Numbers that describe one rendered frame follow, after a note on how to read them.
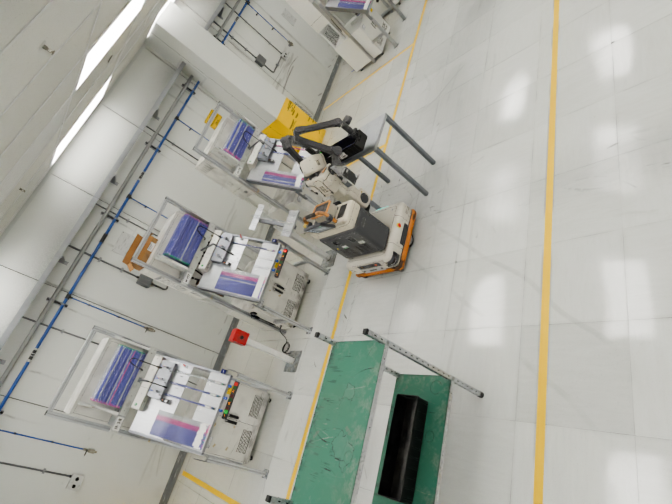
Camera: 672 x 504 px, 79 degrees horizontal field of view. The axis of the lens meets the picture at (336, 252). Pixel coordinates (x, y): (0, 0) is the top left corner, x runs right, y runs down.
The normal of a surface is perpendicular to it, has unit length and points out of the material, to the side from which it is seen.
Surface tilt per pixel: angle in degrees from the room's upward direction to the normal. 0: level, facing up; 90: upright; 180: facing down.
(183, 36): 90
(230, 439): 90
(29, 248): 90
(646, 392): 0
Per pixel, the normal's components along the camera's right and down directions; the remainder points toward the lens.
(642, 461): -0.73, -0.47
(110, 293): 0.64, -0.19
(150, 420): -0.04, -0.47
